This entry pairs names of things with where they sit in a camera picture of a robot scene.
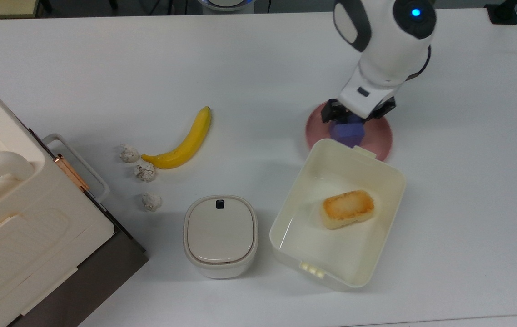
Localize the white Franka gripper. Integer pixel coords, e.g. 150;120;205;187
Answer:
321;67;399;124

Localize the purple cube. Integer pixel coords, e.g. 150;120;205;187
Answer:
329;113;367;149

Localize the pink round plate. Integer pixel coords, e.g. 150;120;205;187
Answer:
305;102;393;162

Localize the cream plastic box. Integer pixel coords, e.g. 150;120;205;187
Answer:
269;138;407;292

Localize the toasted bread piece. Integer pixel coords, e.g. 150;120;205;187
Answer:
320;189;376;230

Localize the yellow banana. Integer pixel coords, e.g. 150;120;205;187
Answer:
141;106;212;170

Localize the black table clamp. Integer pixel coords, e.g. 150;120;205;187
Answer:
484;0;517;25

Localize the white lidded bin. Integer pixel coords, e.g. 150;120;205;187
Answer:
183;195;259;279

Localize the crumpled white paper ball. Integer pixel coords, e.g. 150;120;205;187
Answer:
141;192;163;213
119;144;141;164
133;161;157;183

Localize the copper oven latch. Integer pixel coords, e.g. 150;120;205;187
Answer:
53;154;90;193

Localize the large cream storage crate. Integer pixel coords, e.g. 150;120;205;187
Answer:
0;67;149;327

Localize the robot base with blue ring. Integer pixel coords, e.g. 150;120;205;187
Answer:
197;0;256;14

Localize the white oven door handle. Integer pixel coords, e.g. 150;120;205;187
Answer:
42;133;111;204

